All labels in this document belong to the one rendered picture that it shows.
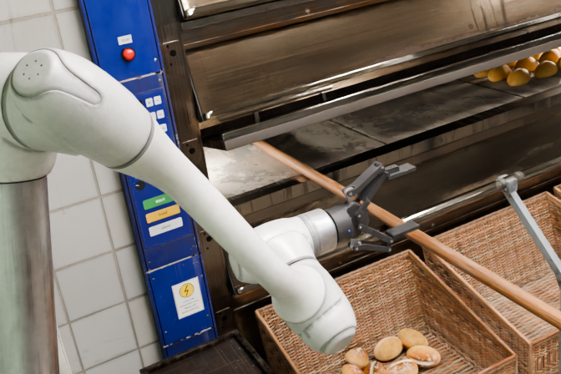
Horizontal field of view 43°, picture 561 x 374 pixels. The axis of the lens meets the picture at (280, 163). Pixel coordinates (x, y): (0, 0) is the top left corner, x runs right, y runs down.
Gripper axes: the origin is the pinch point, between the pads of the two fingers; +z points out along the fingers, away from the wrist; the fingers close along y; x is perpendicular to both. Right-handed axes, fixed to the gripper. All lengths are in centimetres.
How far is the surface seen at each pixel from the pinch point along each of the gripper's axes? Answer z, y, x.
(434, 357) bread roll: 24, 70, -27
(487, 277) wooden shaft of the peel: 5.1, 13.5, 17.2
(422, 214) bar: 16.4, 16.8, -17.8
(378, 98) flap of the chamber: 21.3, -7.6, -40.5
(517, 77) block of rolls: 102, 12, -72
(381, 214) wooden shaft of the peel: 5.1, 13.2, -19.1
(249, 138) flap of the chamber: -17.4, -7.8, -40.4
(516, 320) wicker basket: 60, 75, -31
